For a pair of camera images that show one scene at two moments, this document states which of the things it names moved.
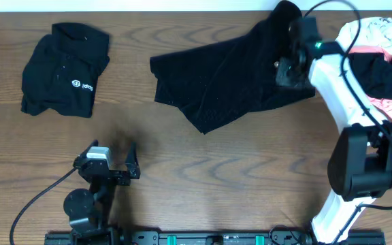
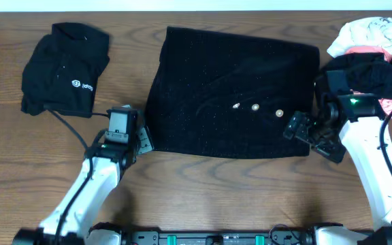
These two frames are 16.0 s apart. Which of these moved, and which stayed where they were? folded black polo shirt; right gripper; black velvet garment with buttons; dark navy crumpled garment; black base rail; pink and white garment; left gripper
Moved: left gripper; black velvet garment with buttons; right gripper
Stayed: pink and white garment; dark navy crumpled garment; black base rail; folded black polo shirt
